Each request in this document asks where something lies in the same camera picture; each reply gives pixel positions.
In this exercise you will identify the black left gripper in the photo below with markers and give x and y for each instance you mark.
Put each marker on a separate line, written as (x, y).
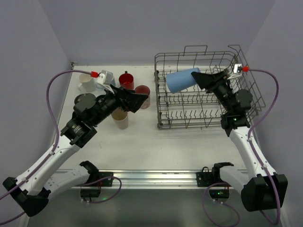
(120, 98)

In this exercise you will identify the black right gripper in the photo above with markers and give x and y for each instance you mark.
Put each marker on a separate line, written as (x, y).
(214, 83)

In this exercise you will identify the red mug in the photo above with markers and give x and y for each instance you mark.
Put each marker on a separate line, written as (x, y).
(126, 80)

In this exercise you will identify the beige tall cup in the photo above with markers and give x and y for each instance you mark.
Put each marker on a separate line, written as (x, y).
(120, 118)

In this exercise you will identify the light blue mug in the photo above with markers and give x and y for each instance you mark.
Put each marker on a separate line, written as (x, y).
(104, 83)

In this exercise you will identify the blue tall tumbler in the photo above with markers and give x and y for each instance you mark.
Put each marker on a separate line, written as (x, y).
(178, 81)

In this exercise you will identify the white mug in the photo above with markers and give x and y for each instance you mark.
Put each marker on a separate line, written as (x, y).
(86, 83)

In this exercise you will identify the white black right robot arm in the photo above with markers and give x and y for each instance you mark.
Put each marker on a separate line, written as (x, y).
(263, 188)

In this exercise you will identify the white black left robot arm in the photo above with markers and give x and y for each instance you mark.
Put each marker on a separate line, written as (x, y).
(33, 189)

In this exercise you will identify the black left controller box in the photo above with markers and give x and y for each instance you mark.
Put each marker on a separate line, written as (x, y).
(88, 194)

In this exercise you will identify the black controller box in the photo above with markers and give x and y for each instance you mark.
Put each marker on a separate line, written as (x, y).
(88, 194)
(219, 194)

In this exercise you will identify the black right controller box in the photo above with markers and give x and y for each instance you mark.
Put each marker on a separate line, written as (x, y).
(219, 194)

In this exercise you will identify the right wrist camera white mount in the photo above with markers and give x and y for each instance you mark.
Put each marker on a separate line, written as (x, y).
(237, 71)

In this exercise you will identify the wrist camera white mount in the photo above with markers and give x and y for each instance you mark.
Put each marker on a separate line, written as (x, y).
(103, 73)
(237, 71)

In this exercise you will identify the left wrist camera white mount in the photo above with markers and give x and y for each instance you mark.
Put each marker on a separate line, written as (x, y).
(103, 73)

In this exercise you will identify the grey wire dish rack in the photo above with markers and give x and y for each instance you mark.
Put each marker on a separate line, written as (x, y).
(191, 107)

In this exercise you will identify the aluminium mounting rail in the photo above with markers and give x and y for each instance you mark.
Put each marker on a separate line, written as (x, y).
(156, 179)

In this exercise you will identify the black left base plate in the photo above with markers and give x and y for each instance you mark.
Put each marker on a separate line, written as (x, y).
(99, 179)

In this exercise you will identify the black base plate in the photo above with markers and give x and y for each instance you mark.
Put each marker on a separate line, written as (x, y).
(207, 177)
(99, 179)

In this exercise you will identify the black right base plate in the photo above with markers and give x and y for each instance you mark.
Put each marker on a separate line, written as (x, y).
(207, 177)

